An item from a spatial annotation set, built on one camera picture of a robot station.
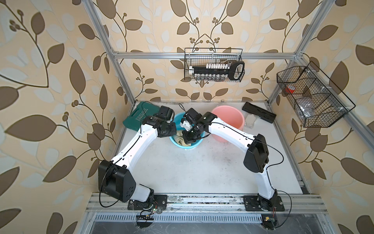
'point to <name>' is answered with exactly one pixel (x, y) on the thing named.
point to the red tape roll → (290, 88)
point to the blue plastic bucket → (177, 119)
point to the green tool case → (142, 110)
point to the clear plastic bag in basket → (308, 109)
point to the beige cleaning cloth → (179, 139)
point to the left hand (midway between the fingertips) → (170, 129)
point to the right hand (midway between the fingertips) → (183, 142)
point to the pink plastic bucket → (230, 115)
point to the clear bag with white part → (250, 121)
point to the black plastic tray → (267, 116)
